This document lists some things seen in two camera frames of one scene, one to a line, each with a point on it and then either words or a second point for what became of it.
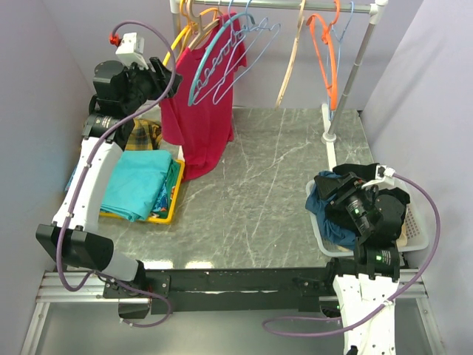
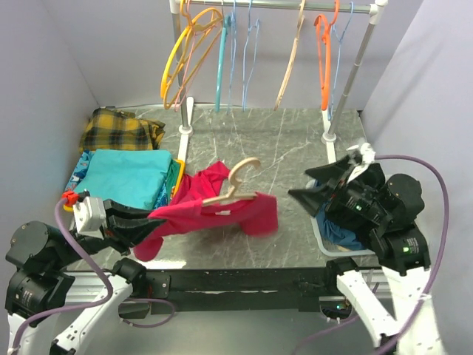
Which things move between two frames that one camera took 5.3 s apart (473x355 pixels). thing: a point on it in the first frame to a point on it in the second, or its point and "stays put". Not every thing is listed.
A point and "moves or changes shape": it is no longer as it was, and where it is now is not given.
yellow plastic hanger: x=188 y=25 to x=175 y=48
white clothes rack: x=376 y=8 stays put
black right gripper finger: x=331 y=186 to x=313 y=198
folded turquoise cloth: x=134 y=183 stays put
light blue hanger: x=250 y=28 moves or changes shape
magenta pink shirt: x=199 y=115 to x=258 y=215
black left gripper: x=160 y=80 to x=120 y=231
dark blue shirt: x=318 y=206 stays put
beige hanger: x=202 y=30 to x=233 y=194
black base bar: x=305 y=288 stays put
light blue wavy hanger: x=205 y=50 to x=225 y=27
